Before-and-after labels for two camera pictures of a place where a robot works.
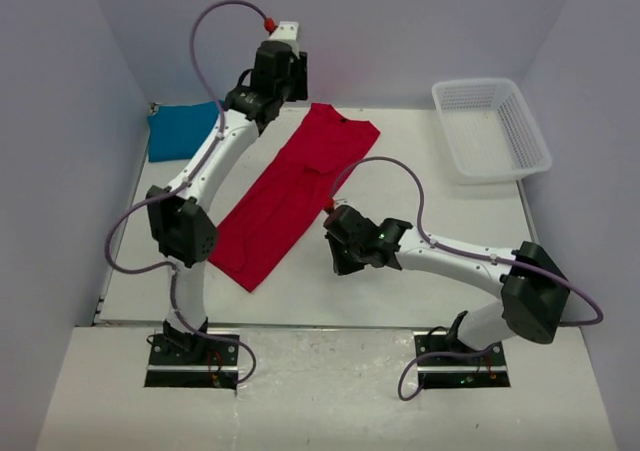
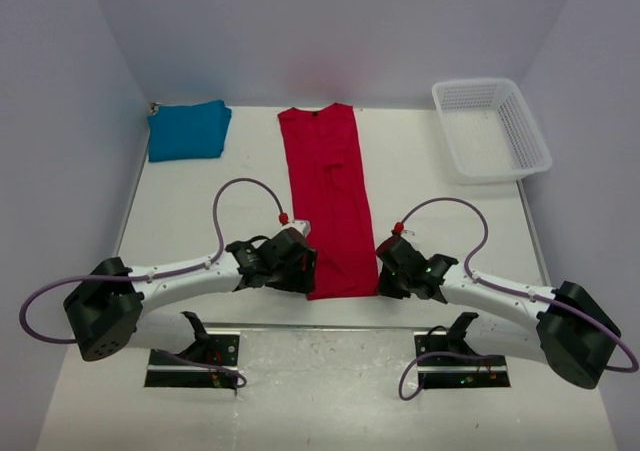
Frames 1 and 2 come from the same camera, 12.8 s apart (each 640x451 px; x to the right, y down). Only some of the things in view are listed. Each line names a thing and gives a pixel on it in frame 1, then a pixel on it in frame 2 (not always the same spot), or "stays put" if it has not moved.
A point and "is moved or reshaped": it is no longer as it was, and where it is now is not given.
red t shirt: x=292 y=191 is moved or reshaped
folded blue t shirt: x=176 y=132 stays put
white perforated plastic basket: x=491 y=135 stays put
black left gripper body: x=294 y=88 -> x=291 y=277
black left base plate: x=212 y=363 stays put
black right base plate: x=468 y=371 stays put
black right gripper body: x=348 y=257 -> x=394 y=285
